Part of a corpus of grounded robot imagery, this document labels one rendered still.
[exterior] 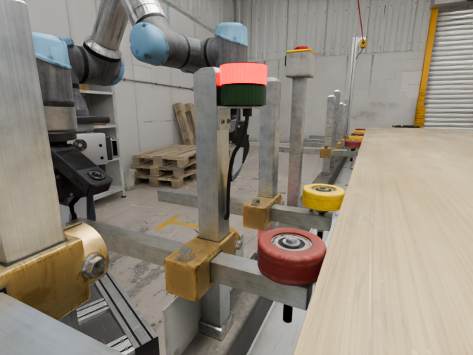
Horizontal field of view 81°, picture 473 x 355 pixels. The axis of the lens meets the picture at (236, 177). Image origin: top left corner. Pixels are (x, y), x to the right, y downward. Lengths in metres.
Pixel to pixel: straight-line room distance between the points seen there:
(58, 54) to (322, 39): 7.98
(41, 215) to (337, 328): 0.22
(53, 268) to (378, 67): 8.16
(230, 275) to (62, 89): 0.40
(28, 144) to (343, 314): 0.25
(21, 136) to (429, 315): 0.31
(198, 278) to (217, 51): 0.50
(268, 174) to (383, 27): 7.89
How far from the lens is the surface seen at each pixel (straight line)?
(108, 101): 3.64
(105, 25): 1.03
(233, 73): 0.35
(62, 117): 0.55
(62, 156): 0.54
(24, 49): 0.21
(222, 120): 0.37
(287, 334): 0.65
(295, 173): 0.88
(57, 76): 0.55
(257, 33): 8.70
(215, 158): 0.38
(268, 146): 0.61
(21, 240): 0.21
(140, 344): 1.25
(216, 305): 0.48
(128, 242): 0.48
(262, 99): 0.36
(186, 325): 0.48
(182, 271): 0.37
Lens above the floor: 1.06
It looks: 14 degrees down
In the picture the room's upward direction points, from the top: straight up
